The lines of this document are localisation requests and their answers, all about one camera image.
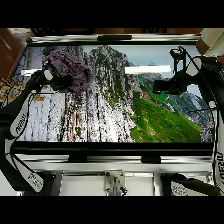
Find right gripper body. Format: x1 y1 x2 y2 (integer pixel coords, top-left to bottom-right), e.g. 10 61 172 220
152 77 189 96

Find black cable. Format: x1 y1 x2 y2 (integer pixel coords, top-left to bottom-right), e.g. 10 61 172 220
181 48 221 161

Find purple printed sweatshirt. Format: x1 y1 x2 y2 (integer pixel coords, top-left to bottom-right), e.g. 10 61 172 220
41 46 97 95

